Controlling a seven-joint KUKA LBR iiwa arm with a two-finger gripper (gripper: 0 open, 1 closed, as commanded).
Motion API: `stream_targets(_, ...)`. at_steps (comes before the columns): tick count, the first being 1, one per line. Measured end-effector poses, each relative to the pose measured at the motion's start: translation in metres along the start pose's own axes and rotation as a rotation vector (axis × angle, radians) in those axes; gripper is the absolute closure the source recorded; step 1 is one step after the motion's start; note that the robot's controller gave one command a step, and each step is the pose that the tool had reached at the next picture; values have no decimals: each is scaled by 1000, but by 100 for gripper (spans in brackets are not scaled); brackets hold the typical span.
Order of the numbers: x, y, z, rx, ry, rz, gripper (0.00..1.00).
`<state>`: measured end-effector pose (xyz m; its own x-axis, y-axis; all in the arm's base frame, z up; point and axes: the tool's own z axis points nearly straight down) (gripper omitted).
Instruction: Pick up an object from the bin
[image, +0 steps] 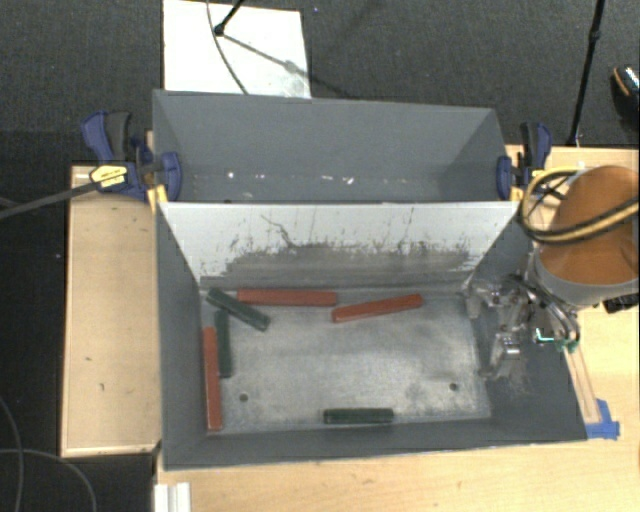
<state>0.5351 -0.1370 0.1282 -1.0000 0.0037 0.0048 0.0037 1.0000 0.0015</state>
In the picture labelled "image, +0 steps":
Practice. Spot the red-brown flat block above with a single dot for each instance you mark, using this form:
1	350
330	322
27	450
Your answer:
212	380
377	307
287	297

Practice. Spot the pale wood flat board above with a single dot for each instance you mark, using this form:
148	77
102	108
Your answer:
110	320

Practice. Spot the grey metal bin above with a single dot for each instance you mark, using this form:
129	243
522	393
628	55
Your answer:
350	360

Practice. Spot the black cylinder on white bracket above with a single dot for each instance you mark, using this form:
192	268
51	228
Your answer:
620	304

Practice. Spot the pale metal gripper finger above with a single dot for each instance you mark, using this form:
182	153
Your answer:
504	357
473	300

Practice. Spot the dark green flat block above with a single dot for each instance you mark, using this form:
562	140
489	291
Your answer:
224	350
358	416
237	308

